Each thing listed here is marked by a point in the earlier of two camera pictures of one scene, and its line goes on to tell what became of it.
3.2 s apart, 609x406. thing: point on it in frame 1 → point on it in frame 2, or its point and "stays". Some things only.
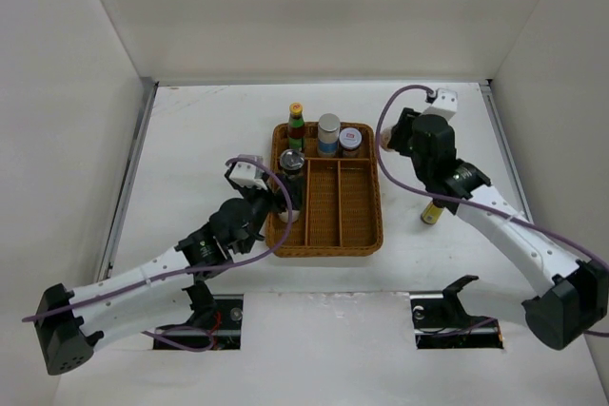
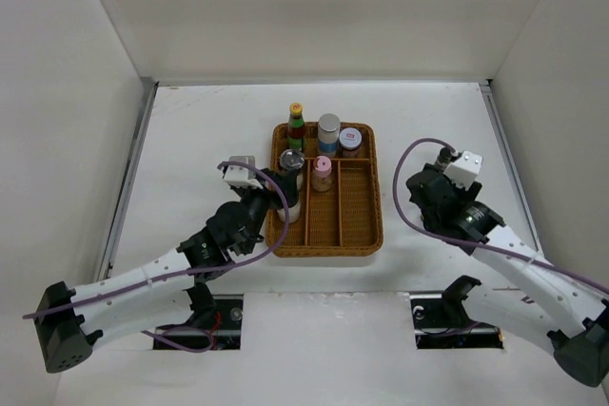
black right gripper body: [422, 170] → [463, 194]
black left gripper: [292, 187] stays
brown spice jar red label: [349, 139] stays
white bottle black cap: [284, 215] stays
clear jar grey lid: [291, 161] stays
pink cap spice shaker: [384, 138] → [322, 176]
